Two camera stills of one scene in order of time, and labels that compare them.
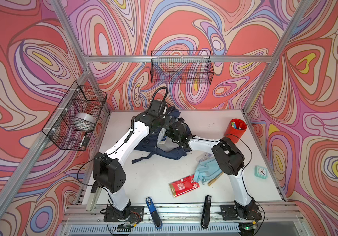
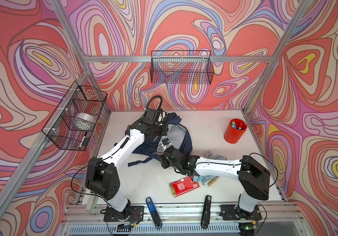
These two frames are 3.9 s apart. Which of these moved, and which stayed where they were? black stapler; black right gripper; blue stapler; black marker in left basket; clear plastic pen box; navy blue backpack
Moved: navy blue backpack; black right gripper
Stayed: black marker in left basket; clear plastic pen box; black stapler; blue stapler
